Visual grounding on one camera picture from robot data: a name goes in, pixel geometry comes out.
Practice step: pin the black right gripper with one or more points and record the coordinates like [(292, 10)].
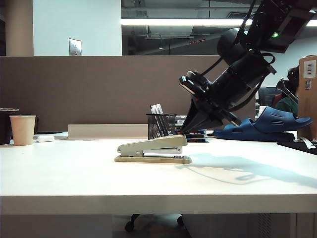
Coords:
[(226, 91)]

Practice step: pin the beige desk stapler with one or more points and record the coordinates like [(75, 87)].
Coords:
[(153, 145)]

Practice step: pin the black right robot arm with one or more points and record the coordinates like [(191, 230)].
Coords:
[(262, 29)]

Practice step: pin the black and white pen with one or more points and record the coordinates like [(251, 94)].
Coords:
[(153, 109), (159, 109)]

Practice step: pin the flat-lying blue slipper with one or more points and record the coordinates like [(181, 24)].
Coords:
[(247, 132)]

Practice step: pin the black mesh pen holder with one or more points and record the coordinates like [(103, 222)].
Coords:
[(154, 127)]

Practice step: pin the black office chair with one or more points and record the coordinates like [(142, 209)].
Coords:
[(267, 95)]

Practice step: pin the tilted blue slipper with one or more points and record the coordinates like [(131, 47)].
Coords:
[(277, 121)]

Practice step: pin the person in green shirt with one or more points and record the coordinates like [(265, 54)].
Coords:
[(288, 105)]

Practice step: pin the grey metal tool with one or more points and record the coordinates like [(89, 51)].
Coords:
[(286, 89)]

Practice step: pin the black mat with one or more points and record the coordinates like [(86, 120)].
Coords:
[(297, 146)]

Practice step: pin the brown cardboard box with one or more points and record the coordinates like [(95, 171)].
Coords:
[(307, 104)]

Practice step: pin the brown desk divider panel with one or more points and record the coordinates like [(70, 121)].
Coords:
[(99, 89)]

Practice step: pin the silver packaging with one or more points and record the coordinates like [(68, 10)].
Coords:
[(308, 143)]

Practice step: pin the small white case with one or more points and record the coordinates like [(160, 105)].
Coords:
[(45, 138)]

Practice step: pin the beige paper cup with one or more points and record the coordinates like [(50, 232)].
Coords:
[(22, 130)]

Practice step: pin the black round container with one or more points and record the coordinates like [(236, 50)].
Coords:
[(4, 131)]

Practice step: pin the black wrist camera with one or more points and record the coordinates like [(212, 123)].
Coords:
[(194, 83)]

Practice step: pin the metal wall plate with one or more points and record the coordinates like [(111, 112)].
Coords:
[(75, 47)]

